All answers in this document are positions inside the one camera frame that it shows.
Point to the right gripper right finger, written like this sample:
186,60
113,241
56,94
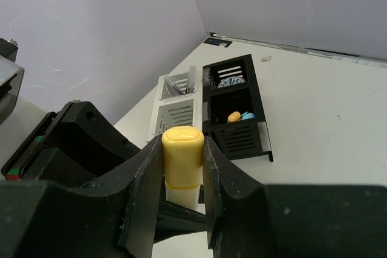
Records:
246,218

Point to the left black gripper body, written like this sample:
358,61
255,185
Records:
71,147

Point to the large light blue highlighter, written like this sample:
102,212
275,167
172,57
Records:
247,115

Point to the orange yellow short highlighter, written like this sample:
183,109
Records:
233,117

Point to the white slotted pen holder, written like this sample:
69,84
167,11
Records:
171,109

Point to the black mesh pen holder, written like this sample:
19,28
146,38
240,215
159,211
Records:
228,86

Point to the blue gel pen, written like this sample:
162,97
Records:
173,85

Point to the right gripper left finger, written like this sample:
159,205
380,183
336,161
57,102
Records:
114,215

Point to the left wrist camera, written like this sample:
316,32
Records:
11,77

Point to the pale yellow highlighter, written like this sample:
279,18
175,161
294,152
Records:
183,165

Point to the black gel pen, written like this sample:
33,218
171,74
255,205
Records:
191,79

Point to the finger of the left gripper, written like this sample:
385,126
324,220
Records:
175,220

